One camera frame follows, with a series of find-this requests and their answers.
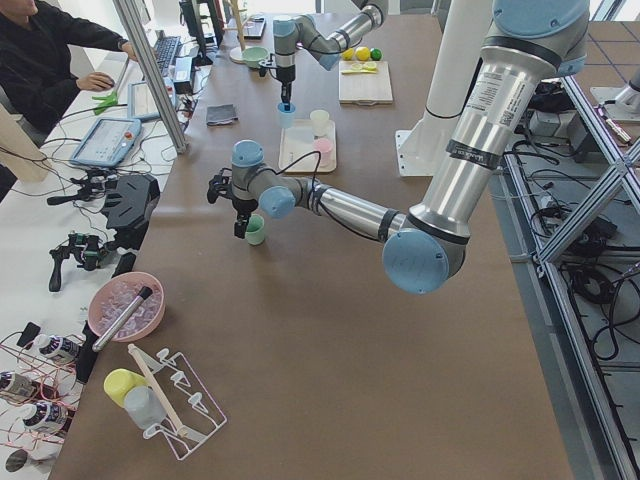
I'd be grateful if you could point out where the mint green bowl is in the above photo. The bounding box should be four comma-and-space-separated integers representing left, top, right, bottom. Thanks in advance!
242, 46, 269, 69

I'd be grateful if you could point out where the pink bowl with ice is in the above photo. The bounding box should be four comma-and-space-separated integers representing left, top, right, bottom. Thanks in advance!
87, 271, 167, 344

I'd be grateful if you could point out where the yellow cup on rack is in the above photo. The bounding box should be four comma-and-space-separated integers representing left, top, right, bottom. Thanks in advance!
103, 368, 147, 407

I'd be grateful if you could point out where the light blue plastic cup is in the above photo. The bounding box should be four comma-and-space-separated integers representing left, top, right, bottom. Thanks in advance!
277, 102, 296, 129

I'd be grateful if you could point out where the green lime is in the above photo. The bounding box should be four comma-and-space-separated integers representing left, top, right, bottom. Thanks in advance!
370, 48, 383, 61

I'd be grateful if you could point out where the yellow lemon left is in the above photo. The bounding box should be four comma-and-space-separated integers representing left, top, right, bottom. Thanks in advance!
353, 46, 371, 62

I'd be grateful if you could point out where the metal muddler tool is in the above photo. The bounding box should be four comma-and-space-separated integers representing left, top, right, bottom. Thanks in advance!
92, 286, 153, 352

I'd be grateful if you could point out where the cream white plastic cup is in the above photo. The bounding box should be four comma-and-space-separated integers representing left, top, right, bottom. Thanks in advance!
309, 109, 330, 137

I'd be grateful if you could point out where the yellow plastic knife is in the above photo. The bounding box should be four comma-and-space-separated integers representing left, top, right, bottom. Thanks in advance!
340, 69, 378, 75

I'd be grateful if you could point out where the clear cup on rack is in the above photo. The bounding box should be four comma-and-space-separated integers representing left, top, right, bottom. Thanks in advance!
123, 386, 167, 430

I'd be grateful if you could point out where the wooden cutting board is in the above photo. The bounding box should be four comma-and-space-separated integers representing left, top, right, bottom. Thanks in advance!
338, 60, 393, 105

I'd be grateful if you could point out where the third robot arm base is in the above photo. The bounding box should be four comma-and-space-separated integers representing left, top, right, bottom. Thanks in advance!
590, 70, 639, 123

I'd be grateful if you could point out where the person in black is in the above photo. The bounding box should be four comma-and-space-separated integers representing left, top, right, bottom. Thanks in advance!
0, 0, 137, 149

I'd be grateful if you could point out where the white rabbit tray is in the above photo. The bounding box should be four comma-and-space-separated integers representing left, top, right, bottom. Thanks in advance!
278, 119, 337, 175

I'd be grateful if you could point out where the grey folded cloth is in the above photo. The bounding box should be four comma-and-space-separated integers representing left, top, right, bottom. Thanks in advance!
206, 104, 238, 126

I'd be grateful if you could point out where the pink plastic cup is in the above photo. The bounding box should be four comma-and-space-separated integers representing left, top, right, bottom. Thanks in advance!
313, 137, 334, 168

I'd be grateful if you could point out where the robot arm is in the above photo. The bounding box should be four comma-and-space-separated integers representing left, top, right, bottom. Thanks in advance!
260, 0, 388, 112
207, 1, 589, 294

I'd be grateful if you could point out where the wooden mug tree stand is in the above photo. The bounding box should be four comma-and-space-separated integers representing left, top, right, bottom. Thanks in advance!
228, 0, 246, 64

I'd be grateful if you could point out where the black monitor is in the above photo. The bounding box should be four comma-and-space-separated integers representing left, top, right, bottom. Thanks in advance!
179, 0, 224, 66

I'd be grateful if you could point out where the aluminium frame post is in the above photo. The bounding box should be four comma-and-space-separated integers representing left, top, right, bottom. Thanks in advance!
113, 0, 187, 154

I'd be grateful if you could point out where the mint green plastic cup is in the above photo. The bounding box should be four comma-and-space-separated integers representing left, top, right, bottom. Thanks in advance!
245, 214, 266, 246

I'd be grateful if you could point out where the white wire drying rack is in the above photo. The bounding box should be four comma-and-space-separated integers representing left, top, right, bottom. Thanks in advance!
128, 344, 228, 461

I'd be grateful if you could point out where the teach pendant tablet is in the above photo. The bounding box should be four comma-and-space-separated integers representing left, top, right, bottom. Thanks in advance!
69, 118, 142, 168

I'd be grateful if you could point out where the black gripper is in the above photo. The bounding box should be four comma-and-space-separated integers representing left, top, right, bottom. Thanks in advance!
258, 55, 295, 107
207, 168, 255, 238

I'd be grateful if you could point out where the lemon half right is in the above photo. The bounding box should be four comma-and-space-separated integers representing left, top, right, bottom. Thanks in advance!
362, 61, 377, 72

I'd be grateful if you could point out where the black keyboard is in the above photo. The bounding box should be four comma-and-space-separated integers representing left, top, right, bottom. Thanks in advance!
154, 36, 181, 77

